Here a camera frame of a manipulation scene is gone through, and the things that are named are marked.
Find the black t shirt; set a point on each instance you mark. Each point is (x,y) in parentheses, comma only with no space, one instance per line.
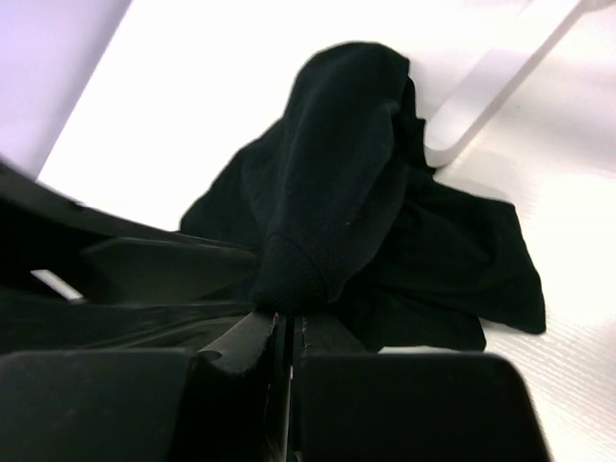
(346,216)

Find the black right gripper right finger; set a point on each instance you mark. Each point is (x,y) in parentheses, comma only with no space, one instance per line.
(350,404)

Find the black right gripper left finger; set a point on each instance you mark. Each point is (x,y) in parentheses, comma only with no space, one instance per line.
(111,347)

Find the white clothes rack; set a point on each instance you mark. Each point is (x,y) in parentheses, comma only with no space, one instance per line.
(519,48)

